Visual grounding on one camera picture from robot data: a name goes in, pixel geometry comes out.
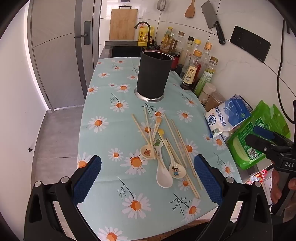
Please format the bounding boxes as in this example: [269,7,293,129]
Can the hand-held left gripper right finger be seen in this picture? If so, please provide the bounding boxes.
[194,154,273,241]

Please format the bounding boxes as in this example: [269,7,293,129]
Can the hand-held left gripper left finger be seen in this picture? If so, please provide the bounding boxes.
[24,155,102,241]

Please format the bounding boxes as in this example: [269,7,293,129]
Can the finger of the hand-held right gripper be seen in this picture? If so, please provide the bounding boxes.
[245,134,281,156]
[253,125,290,145]

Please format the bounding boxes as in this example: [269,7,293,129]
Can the pile of bamboo chopsticks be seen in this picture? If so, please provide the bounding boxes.
[131,107,203,199]

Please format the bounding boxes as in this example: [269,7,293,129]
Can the black utensil holder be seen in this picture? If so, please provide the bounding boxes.
[134,50,173,102]

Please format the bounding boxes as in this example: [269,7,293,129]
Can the person's right hand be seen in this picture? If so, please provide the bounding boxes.
[270,170,281,204]

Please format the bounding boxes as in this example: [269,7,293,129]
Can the green plastic bag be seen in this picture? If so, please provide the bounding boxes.
[227,100,290,171]

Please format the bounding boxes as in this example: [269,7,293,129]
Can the red printed packet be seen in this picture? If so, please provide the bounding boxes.
[246,170,273,186]

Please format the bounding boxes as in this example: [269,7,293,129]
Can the white spoon cartoon boy print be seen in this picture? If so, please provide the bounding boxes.
[157,128,187,179]

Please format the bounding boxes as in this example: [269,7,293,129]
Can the blue white salt bag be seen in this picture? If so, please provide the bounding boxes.
[203,95,253,139]

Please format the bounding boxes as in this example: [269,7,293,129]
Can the white spoon green dinosaur print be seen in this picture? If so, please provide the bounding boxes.
[153,138,174,188]

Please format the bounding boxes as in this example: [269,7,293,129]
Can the daisy print tablecloth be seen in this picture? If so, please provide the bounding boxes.
[77,57,242,241]

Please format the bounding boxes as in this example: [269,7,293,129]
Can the brown spice jar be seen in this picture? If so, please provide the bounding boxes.
[205,91,226,112]

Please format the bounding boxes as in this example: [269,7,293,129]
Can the white spoon brown animal print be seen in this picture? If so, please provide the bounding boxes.
[140,117,162,160]

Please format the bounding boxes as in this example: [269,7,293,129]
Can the white lid spice jar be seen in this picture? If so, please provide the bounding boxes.
[198,83,216,105]

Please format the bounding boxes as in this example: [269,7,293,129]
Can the green label bottle gold cap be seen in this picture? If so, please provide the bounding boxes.
[194,57,219,94]

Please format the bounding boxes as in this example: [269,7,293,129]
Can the sauce bottle orange cap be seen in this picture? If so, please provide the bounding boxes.
[180,50,202,91]

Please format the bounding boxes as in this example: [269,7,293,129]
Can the tall clear bottle gold cap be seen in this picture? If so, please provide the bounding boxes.
[199,42,213,67]

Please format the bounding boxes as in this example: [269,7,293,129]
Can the clear bottle black cap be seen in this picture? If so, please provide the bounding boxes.
[180,36,195,70]

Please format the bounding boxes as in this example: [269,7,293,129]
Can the grey door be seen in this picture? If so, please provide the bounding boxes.
[28,0,101,112]

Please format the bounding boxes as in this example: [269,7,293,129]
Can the wooden utensil rack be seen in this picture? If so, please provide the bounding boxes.
[160,38,177,54]

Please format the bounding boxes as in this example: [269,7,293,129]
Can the black sink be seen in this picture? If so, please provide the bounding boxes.
[111,46,147,57]

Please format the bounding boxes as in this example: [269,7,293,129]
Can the green bottle yellow cap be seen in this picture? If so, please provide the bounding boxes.
[163,27,175,47]

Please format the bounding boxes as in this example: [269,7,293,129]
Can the wooden spatula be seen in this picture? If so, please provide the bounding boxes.
[184,0,196,18]

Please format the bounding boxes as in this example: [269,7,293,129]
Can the black faucet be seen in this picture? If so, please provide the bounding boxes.
[134,22,153,50]

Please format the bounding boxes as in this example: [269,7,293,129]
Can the yellow oil jug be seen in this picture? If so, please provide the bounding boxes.
[138,25,153,46]

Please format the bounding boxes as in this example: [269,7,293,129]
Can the bamboo cutting board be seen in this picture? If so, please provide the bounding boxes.
[109,6,138,41]

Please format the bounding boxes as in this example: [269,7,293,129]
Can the black cable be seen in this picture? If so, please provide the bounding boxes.
[277,19,296,123]

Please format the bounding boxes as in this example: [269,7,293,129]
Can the black wall rack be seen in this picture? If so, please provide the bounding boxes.
[230,25,271,63]

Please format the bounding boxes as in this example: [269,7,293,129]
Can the steel cleaver black handle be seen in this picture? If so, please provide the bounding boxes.
[201,0,226,45]

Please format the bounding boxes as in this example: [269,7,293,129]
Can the black door lock handle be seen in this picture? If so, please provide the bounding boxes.
[74,21,91,45]

